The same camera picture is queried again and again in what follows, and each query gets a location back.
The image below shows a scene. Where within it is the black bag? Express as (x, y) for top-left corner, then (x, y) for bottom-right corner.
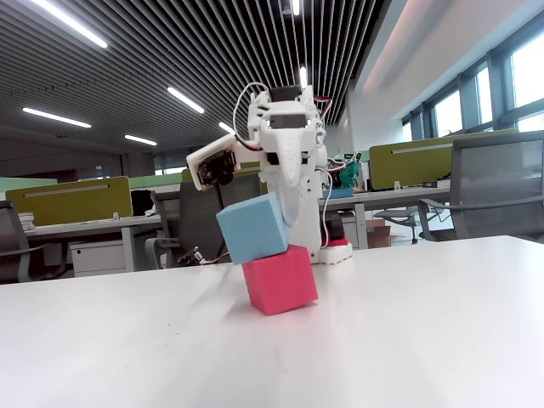
(130, 189), (155, 218)

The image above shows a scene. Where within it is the grey mesh office chair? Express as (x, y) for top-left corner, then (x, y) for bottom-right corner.
(416, 130), (544, 244)

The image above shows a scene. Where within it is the white servo wire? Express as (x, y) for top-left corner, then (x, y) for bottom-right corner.
(232, 82), (273, 153)
(318, 167), (337, 248)

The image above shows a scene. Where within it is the blue foam cube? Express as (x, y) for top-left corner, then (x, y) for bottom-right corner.
(215, 191), (292, 265)

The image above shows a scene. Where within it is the small black circuit board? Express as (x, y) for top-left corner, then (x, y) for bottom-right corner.
(177, 245), (233, 268)

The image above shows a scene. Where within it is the red foam cube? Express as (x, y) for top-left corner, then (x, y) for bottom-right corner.
(241, 244), (320, 316)

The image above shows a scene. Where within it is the white drawer pedestal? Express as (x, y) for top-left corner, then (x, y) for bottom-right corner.
(68, 240), (128, 276)

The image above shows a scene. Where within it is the black camera cable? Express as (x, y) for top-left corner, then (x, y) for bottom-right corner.
(214, 183), (233, 256)

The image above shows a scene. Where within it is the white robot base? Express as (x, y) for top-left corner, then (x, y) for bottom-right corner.
(317, 212), (354, 268)

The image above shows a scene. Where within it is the white office desk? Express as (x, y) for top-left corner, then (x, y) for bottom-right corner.
(318, 185), (454, 251)
(23, 213), (165, 273)

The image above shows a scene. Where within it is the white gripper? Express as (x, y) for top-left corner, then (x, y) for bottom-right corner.
(248, 100), (327, 229)

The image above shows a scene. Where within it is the brown cardboard box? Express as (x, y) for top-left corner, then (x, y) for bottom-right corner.
(365, 224), (392, 250)

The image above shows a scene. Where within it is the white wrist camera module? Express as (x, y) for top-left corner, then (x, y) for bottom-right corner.
(185, 133), (239, 191)

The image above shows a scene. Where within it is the dark grey office chair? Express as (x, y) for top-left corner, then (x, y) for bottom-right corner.
(144, 180), (264, 269)

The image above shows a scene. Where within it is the green printed plastic part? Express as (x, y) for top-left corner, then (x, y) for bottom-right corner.
(326, 148), (367, 191)

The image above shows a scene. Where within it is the olive desk divider panel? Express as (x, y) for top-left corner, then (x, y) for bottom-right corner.
(368, 128), (522, 191)
(4, 176), (133, 227)

